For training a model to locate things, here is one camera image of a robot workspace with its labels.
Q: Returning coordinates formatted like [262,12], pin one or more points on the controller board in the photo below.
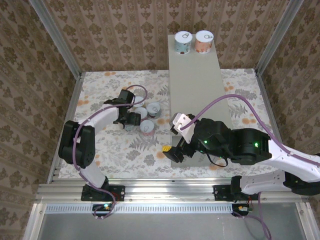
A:
[102,207]
[240,208]

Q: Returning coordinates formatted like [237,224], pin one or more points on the left controller board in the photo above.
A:
[102,207]

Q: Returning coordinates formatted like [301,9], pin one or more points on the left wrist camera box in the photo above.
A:
[126,96]

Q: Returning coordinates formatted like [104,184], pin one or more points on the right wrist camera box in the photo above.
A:
[183,125]

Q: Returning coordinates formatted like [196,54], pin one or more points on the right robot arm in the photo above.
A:
[295,162]

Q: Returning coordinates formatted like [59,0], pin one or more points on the grey metal cabinet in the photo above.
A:
[195,75]

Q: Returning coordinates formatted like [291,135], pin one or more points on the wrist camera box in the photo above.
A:
[183,125]
[126,96]

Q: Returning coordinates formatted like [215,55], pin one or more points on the can with grey label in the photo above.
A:
[130,128]

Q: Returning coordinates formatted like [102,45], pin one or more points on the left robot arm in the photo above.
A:
[80,142]

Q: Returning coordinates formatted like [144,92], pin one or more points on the right controller board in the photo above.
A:
[240,208]

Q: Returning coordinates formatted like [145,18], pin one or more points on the pink berry label can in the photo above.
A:
[142,111]

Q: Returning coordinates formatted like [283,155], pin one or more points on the orange label can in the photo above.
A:
[204,37]

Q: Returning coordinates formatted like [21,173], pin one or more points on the aluminium frame post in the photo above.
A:
[57,37]
[277,37]

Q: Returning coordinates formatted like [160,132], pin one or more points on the blue and brown label can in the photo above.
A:
[153,109]

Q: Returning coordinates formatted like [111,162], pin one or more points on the blue floral label can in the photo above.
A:
[183,37]

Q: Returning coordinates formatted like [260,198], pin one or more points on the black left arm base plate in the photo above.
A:
[120,193]

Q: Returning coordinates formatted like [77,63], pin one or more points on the grey metal bottom panel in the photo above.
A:
[162,227]

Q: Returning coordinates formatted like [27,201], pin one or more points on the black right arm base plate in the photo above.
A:
[220,193]

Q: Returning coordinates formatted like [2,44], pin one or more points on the floral table covering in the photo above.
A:
[100,80]

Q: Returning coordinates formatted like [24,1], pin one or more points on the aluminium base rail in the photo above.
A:
[162,192]

